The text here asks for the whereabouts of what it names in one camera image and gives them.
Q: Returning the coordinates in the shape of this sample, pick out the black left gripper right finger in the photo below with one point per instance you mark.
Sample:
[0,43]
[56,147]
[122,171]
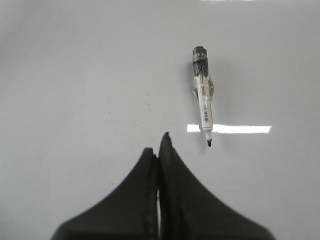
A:
[189,211]

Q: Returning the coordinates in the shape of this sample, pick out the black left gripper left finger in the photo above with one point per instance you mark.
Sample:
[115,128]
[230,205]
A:
[129,212]

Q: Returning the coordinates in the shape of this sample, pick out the white taped whiteboard marker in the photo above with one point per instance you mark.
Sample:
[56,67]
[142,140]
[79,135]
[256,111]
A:
[203,89]

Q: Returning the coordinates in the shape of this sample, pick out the white whiteboard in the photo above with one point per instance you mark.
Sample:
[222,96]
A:
[86,85]

